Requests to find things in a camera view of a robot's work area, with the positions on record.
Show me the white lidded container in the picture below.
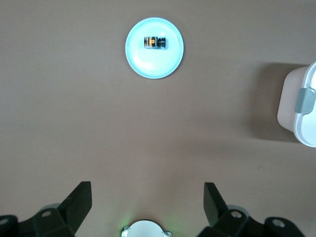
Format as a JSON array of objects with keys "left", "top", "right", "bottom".
[{"left": 276, "top": 61, "right": 316, "bottom": 148}]

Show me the orange push-button switch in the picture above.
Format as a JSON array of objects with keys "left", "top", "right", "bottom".
[{"left": 143, "top": 36, "right": 167, "bottom": 50}]

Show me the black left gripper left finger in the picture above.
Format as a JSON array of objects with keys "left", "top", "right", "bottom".
[{"left": 33, "top": 181, "right": 93, "bottom": 237}]

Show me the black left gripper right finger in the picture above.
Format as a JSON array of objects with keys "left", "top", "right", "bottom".
[{"left": 197, "top": 182, "right": 252, "bottom": 237}]

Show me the light blue round plate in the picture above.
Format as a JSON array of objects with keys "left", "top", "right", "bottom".
[{"left": 125, "top": 16, "right": 185, "bottom": 79}]

